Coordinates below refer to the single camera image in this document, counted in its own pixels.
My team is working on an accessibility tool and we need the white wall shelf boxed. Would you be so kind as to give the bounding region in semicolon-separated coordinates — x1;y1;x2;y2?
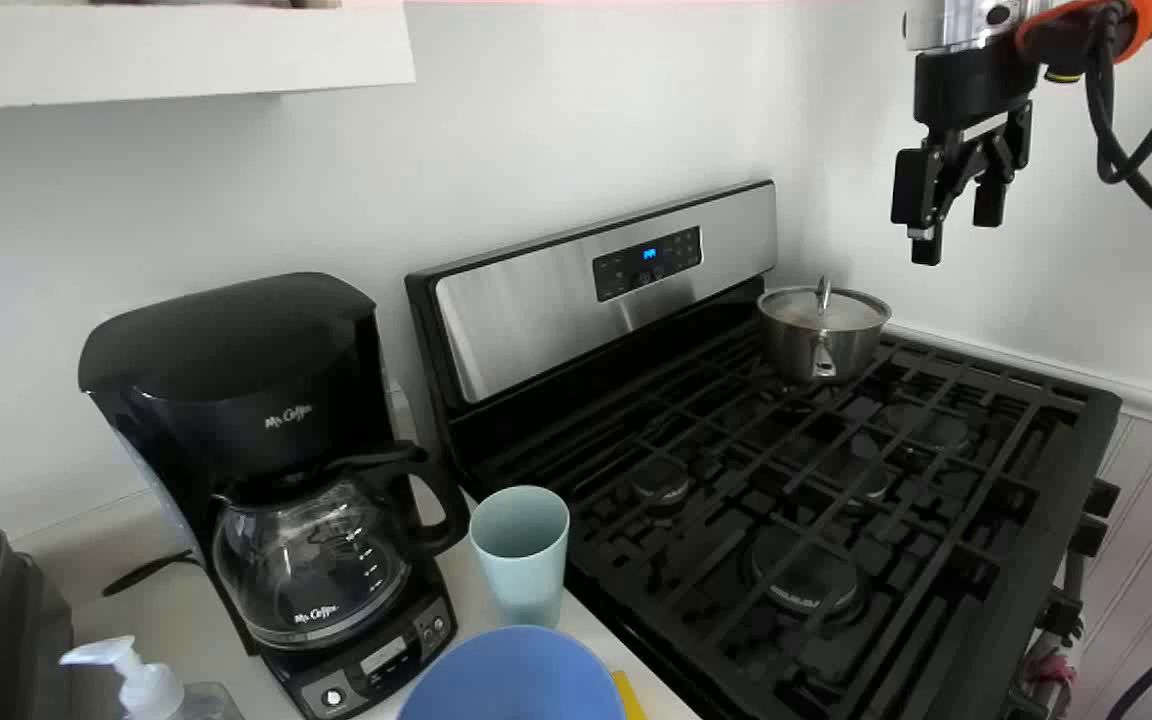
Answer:
0;0;421;115

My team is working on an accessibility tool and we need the black gas stove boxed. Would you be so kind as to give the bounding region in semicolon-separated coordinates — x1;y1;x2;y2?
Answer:
404;177;1127;720

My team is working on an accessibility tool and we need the black power cord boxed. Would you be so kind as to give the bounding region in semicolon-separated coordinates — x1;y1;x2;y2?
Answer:
99;547;204;599

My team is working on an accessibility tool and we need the black stove knob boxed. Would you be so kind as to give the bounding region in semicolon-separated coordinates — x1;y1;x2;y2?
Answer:
1081;476;1123;523
1068;516;1111;560
1041;591;1089;654

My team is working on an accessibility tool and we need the blue plate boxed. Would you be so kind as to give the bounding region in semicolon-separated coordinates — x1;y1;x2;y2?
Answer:
396;621;629;720

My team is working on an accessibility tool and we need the orange cable clamp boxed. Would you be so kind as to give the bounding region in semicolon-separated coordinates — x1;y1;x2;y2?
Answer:
1013;0;1152;87

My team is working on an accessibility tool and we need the light blue plastic cup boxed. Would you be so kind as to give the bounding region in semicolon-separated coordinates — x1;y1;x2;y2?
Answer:
464;482;577;632

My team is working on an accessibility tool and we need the glass coffee carafe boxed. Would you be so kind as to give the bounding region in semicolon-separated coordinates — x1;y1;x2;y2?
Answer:
206;443;471;656

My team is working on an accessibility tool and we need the yellow item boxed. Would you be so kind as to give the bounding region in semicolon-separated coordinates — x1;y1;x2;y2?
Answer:
608;668;655;720

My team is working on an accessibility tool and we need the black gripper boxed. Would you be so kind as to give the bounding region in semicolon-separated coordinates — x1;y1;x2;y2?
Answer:
887;35;1044;268

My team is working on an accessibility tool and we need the black drip coffee maker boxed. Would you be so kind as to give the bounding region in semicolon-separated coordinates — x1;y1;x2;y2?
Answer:
76;268;471;720

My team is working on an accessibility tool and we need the small silver pot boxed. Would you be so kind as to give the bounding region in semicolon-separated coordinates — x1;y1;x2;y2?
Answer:
756;307;892;389

